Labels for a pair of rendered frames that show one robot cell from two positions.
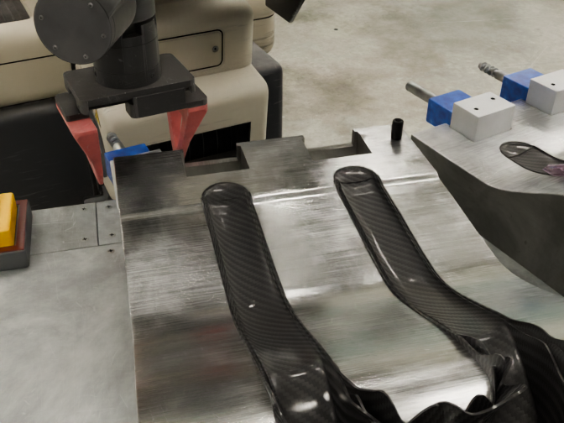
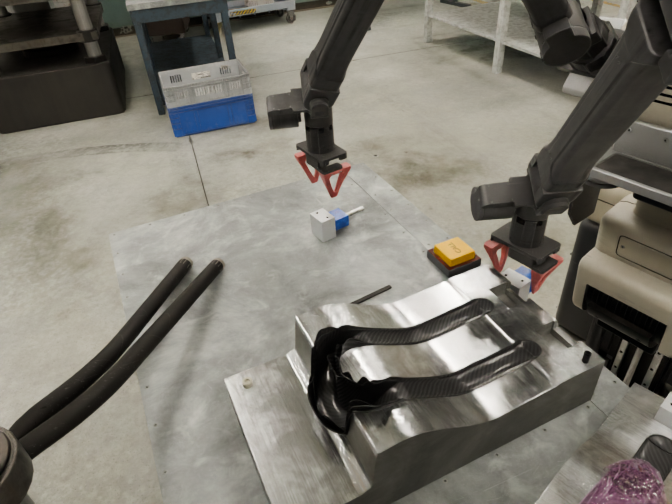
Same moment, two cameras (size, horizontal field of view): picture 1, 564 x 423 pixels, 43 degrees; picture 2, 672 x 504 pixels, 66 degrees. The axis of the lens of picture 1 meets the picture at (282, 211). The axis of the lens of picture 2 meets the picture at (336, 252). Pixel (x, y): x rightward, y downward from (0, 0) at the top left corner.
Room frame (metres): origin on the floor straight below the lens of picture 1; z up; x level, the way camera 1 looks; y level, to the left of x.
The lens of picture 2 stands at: (0.15, -0.53, 1.48)
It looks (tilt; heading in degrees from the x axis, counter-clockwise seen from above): 37 degrees down; 81
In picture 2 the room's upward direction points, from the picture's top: 4 degrees counter-clockwise
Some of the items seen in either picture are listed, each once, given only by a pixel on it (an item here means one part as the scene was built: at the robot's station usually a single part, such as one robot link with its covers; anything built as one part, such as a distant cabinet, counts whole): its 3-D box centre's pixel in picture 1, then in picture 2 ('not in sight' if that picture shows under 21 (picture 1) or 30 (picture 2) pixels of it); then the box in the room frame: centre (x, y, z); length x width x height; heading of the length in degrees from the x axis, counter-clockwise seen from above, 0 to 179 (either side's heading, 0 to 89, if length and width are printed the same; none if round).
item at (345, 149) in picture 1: (334, 161); (555, 343); (0.55, -0.05, 0.87); 0.05 x 0.05 x 0.04; 14
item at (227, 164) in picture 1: (215, 176); (508, 302); (0.52, 0.06, 0.87); 0.05 x 0.05 x 0.04; 14
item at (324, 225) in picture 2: not in sight; (340, 217); (0.31, 0.46, 0.83); 0.13 x 0.05 x 0.05; 23
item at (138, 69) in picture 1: (126, 55); (527, 230); (0.58, 0.14, 0.96); 0.10 x 0.07 x 0.07; 118
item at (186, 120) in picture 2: not in sight; (209, 106); (-0.13, 3.29, 0.11); 0.61 x 0.41 x 0.22; 7
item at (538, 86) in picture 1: (521, 86); not in sight; (0.74, -0.27, 0.86); 0.13 x 0.05 x 0.05; 31
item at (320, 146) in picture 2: not in sight; (320, 139); (0.28, 0.45, 1.03); 0.10 x 0.07 x 0.07; 112
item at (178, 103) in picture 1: (161, 122); (532, 268); (0.59, 0.11, 0.89); 0.07 x 0.07 x 0.09; 28
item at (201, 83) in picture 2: not in sight; (204, 83); (-0.13, 3.29, 0.28); 0.61 x 0.41 x 0.15; 7
